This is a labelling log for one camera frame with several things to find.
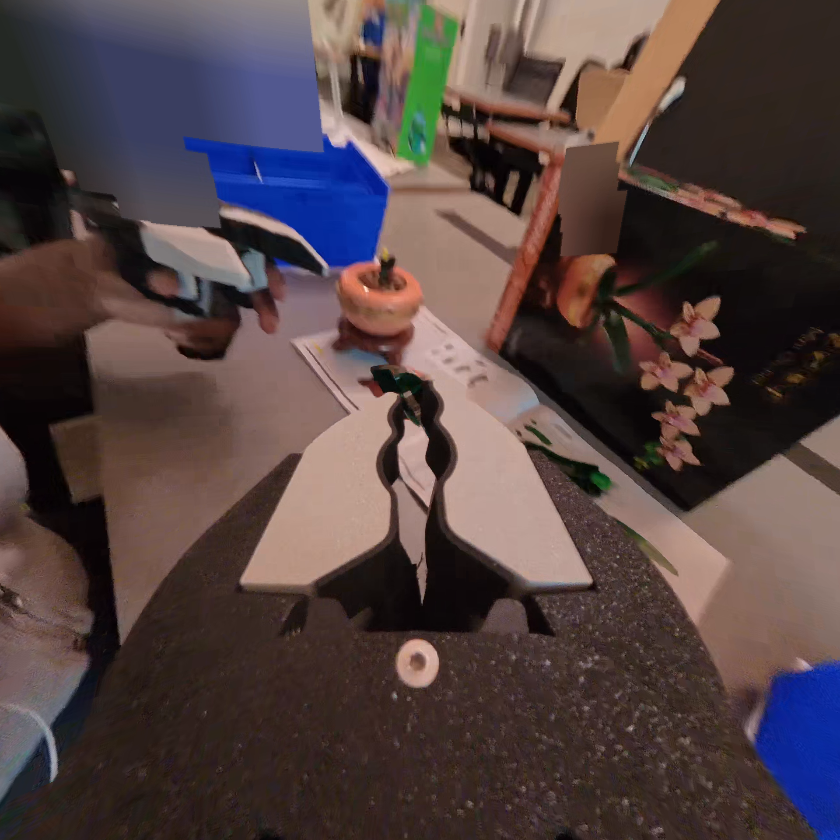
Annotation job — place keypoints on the thin green toy leaf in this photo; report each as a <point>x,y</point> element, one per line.
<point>646,548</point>

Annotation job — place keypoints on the black flower-print box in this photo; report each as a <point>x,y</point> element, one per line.
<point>754,315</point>

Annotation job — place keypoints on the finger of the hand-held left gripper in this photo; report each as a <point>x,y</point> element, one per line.
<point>190,249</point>
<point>262,220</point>

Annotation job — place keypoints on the green toy leaf cluster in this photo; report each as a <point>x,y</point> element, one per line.
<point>584,476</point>

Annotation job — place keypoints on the white instruction booklet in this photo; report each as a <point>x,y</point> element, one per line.
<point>459,361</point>

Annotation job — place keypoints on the colourful banner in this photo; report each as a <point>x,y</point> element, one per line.
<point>397,59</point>

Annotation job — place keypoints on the grey desk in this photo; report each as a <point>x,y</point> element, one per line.
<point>197,426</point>

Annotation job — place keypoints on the black chair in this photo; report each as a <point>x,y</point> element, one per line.
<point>535,82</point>

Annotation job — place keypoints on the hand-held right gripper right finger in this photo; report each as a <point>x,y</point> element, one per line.
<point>512,525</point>

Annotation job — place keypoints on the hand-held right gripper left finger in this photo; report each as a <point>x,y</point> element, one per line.
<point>328,512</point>

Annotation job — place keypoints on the green banner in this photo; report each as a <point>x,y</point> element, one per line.
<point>430,85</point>

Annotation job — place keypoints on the cardboard box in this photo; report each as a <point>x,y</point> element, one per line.
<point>600,98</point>

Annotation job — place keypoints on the person's left hand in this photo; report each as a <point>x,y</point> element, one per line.
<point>59,295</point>

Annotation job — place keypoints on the person's white trousers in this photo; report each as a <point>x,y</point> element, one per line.
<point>39,590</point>

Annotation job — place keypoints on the blue plastic container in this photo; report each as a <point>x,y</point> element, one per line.
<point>800,754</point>

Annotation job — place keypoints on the black panel with cardboard edge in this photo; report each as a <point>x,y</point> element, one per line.
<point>754,98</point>

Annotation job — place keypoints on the toy flower stem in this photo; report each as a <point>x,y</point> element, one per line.
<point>387,269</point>

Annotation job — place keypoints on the blue storage bin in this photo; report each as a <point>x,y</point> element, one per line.
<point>315,197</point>

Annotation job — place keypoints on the wooden table black legs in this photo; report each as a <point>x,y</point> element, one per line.
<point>512,108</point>
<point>525,138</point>

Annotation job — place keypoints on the green toy leaf piece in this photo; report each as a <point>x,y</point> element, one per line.
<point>397,380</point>

